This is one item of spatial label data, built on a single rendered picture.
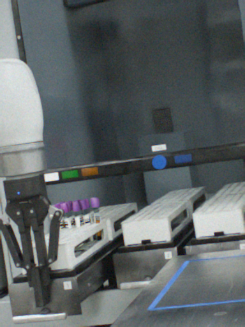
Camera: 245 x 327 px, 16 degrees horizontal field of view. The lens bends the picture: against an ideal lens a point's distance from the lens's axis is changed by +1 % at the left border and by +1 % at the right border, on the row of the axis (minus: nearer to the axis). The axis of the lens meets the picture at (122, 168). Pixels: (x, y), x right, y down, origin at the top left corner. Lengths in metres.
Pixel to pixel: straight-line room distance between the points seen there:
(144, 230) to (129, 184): 0.84
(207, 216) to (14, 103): 0.49
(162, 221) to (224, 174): 0.81
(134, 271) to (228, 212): 0.23
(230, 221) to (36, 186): 0.43
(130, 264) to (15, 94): 0.46
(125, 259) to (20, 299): 0.26
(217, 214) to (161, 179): 0.70
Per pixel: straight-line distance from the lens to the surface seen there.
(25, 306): 1.65
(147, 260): 1.79
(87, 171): 1.85
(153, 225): 1.81
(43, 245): 1.60
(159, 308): 1.18
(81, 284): 1.64
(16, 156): 1.55
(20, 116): 1.54
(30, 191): 1.56
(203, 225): 1.79
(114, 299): 1.82
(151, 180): 2.47
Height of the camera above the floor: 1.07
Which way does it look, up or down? 3 degrees down
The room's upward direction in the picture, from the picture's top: 9 degrees counter-clockwise
